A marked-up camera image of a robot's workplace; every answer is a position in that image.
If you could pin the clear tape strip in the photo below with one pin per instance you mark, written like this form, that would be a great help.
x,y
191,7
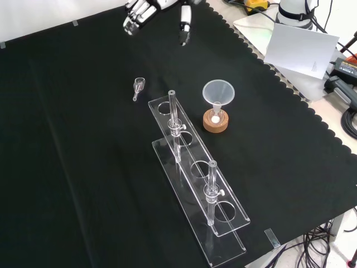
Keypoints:
x,y
272,237
75,23
2,45

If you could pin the clear funnel stand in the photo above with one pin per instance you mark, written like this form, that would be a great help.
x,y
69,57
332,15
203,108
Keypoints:
x,y
195,178

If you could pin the black power adapter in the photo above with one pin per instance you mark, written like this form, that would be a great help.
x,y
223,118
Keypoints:
x,y
346,68

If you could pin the clear plastic funnel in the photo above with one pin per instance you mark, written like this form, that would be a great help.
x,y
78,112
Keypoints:
x,y
219,92

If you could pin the glass weighing funnel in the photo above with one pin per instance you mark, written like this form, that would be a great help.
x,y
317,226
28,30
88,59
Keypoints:
x,y
139,84

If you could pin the round-bottom glass flask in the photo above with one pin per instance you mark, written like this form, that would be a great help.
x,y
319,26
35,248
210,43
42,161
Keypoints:
x,y
215,119

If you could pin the white paper card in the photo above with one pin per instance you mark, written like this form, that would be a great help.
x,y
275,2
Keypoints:
x,y
298,50

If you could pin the pale board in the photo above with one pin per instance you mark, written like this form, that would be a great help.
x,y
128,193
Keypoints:
x,y
251,26

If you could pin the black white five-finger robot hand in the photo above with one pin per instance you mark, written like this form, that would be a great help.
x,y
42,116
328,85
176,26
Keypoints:
x,y
139,15

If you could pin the yellow stop button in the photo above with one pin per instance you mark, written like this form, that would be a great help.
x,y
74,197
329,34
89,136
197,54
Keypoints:
x,y
258,4

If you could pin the black bench cloth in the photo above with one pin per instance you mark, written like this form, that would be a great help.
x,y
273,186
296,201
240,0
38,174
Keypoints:
x,y
83,153

